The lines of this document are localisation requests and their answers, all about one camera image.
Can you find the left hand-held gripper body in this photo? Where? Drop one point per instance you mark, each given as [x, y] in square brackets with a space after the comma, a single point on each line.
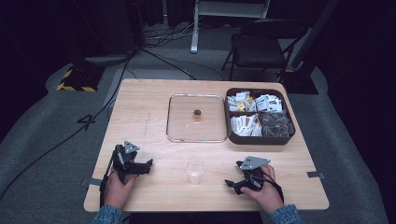
[124, 163]

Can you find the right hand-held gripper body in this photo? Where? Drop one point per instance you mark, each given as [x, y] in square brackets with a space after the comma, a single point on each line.
[253, 175]

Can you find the person's right hand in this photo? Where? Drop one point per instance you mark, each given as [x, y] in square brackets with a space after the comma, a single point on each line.
[267, 196]

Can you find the person's left hand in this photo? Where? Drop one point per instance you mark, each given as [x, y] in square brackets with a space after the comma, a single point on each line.
[116, 193]

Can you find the brown compartment box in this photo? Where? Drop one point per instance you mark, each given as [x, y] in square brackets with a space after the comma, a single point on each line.
[259, 140]

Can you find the grey tape strip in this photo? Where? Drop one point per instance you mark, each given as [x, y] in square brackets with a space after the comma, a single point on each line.
[315, 174]
[91, 182]

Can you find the pile of white brown stick packets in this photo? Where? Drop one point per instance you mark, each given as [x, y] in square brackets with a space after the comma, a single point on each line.
[246, 125]

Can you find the clear plastic cup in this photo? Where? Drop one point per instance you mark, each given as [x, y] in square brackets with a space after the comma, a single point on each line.
[195, 169]

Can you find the pile of dark tea bags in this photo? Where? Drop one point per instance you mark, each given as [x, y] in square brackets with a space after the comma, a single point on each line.
[275, 125]

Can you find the pile of white yellow sachets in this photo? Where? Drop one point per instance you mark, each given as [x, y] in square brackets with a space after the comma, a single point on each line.
[239, 102]

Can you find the glass lid with gold knob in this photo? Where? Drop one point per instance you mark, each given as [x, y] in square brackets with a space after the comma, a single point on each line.
[196, 118]

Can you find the pile of white square sachets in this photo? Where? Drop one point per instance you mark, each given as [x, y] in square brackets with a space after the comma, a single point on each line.
[269, 103]

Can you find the black stand base hazard tape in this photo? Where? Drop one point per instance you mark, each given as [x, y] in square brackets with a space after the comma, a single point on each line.
[80, 79]

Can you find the black slanted metal stand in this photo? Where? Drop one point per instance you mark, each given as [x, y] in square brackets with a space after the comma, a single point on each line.
[303, 71]

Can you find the black folding chair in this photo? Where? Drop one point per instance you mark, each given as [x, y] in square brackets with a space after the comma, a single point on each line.
[260, 49]

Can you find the white metal stand frame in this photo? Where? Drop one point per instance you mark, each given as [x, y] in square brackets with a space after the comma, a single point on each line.
[195, 28]

